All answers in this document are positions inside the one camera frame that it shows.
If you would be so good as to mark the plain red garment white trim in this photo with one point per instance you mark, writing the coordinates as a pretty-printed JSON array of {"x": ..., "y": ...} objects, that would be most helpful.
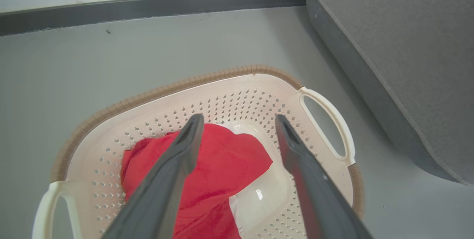
[{"x": 229, "y": 161}]

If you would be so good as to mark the black wall baseboard strip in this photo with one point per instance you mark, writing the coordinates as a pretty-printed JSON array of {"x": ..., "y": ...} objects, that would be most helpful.
[{"x": 148, "y": 9}]

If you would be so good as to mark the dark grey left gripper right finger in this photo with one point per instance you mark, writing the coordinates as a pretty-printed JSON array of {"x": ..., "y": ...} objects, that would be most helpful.
[{"x": 314, "y": 187}]

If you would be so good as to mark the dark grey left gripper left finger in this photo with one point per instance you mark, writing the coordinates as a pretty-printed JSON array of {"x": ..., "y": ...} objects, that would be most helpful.
[{"x": 163, "y": 183}]

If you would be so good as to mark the white perforated plastic laundry basket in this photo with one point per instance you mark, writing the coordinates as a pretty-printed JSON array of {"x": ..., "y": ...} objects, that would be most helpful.
[{"x": 237, "y": 98}]

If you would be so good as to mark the grey fabric sofa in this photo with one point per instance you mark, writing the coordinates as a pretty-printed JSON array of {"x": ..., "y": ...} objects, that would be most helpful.
[{"x": 407, "y": 53}]

